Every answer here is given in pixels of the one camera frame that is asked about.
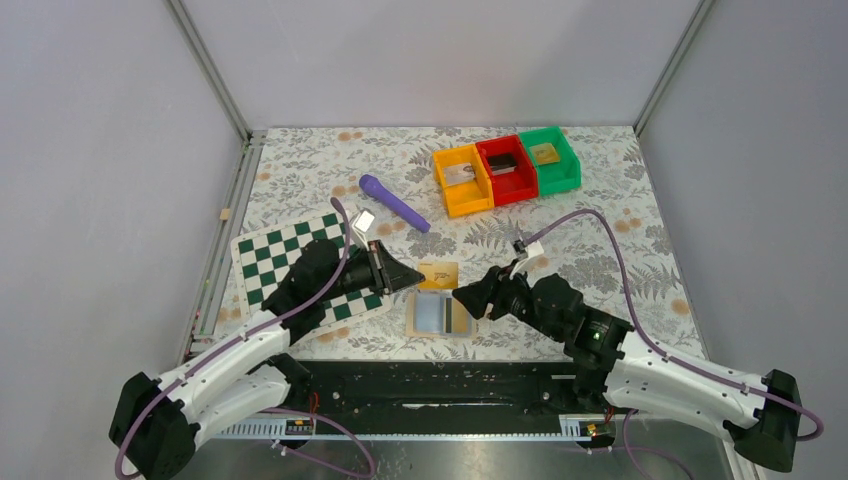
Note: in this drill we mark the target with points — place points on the gold striped credit card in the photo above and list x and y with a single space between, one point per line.
439 275

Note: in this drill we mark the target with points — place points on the silver card in yellow bin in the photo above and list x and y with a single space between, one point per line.
458 174

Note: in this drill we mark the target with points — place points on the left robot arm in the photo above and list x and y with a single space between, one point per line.
159 423

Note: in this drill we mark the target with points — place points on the purple toy microphone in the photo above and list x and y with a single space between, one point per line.
374 188

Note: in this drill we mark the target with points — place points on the gold card in green bin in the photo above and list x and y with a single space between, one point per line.
545 154

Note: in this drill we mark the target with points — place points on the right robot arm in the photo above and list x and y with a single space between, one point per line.
616 367

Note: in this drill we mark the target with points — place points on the green white chessboard mat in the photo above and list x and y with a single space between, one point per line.
262 258

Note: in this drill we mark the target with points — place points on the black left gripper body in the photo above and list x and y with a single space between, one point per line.
383 268

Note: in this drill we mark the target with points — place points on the red plastic bin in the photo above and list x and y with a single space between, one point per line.
512 175

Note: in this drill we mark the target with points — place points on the green plastic bin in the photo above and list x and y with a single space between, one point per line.
557 167

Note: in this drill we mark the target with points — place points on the black card in red bin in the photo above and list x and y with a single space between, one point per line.
500 164

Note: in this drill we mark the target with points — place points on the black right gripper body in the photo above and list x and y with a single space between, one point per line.
494 297

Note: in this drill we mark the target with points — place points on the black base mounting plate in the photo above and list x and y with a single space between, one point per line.
381 389

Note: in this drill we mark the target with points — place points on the yellow plastic bin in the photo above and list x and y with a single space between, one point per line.
468 198

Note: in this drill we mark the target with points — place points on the white slotted cable duct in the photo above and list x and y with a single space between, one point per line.
522 428

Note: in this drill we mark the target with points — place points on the floral patterned table mat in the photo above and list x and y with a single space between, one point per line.
606 238

